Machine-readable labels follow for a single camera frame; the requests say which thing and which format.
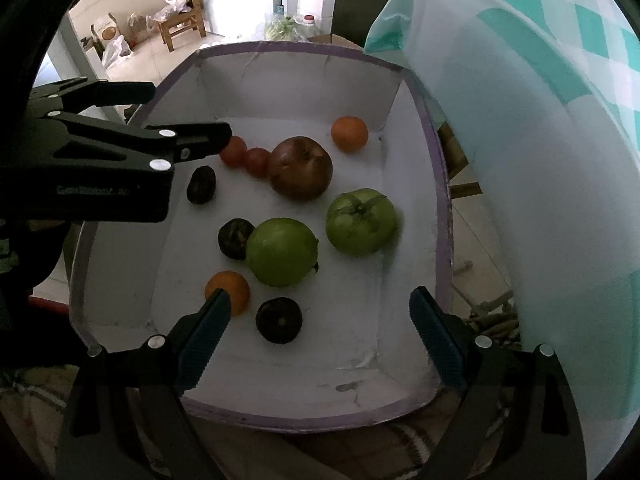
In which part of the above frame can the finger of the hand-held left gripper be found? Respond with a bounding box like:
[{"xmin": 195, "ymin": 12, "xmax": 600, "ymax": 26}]
[
  {"xmin": 30, "ymin": 77, "xmax": 157, "ymax": 116},
  {"xmin": 20, "ymin": 110, "xmax": 233, "ymax": 173}
]

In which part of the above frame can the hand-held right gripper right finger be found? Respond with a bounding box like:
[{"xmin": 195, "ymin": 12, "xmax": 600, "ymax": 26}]
[{"xmin": 409, "ymin": 286, "xmax": 588, "ymax": 480}]

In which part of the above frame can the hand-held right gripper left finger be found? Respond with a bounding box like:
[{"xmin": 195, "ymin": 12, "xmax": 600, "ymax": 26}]
[{"xmin": 55, "ymin": 287, "xmax": 232, "ymax": 480}]

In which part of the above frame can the small red tomato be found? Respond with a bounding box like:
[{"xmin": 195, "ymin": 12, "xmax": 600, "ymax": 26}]
[
  {"xmin": 220, "ymin": 135, "xmax": 248, "ymax": 168},
  {"xmin": 244, "ymin": 147, "xmax": 272, "ymax": 179}
]

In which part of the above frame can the brown kiwi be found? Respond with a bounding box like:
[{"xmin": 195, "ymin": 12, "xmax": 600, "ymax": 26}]
[{"xmin": 186, "ymin": 165, "xmax": 217, "ymax": 205}]

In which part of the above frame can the orange tangerine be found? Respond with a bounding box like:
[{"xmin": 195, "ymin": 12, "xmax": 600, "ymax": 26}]
[{"xmin": 204, "ymin": 270, "xmax": 251, "ymax": 317}]

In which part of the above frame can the dark round fruit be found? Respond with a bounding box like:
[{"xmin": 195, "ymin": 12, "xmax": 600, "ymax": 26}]
[
  {"xmin": 255, "ymin": 297, "xmax": 304, "ymax": 345},
  {"xmin": 218, "ymin": 218, "xmax": 256, "ymax": 261}
]

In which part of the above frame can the white box with purple rim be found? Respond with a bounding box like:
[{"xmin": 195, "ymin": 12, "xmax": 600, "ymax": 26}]
[{"xmin": 69, "ymin": 41, "xmax": 455, "ymax": 435}]

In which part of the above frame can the large dark red tomato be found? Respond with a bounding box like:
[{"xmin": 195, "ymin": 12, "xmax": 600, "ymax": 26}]
[{"xmin": 266, "ymin": 136, "xmax": 334, "ymax": 201}]

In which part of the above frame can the smooth green tomato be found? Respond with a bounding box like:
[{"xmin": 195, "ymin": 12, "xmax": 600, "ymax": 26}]
[{"xmin": 245, "ymin": 217, "xmax": 320, "ymax": 288}]

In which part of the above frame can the green tomato with calyx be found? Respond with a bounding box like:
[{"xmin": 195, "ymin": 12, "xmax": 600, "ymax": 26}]
[{"xmin": 326, "ymin": 188, "xmax": 399, "ymax": 257}]

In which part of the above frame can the small orange tomato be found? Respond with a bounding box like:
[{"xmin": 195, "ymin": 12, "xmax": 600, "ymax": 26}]
[{"xmin": 331, "ymin": 116, "xmax": 370, "ymax": 154}]

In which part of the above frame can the wooden chair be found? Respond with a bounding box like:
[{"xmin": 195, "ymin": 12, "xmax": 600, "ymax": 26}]
[{"xmin": 157, "ymin": 0, "xmax": 207, "ymax": 52}]

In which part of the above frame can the plaid blanket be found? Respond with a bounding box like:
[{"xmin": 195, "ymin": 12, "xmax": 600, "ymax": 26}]
[{"xmin": 0, "ymin": 365, "xmax": 506, "ymax": 480}]

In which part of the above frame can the bag of green vegetables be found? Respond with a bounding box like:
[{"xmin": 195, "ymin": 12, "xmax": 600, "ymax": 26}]
[{"xmin": 264, "ymin": 5, "xmax": 308, "ymax": 43}]

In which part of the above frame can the cardboard box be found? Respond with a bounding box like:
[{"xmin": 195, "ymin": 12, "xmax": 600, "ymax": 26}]
[{"xmin": 307, "ymin": 34, "xmax": 363, "ymax": 51}]

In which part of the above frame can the wooden table leg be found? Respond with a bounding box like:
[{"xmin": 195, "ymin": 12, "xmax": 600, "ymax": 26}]
[{"xmin": 437, "ymin": 120, "xmax": 483, "ymax": 198}]

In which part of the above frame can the teal checkered tablecloth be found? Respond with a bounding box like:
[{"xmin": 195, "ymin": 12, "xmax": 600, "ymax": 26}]
[{"xmin": 364, "ymin": 0, "xmax": 640, "ymax": 480}]

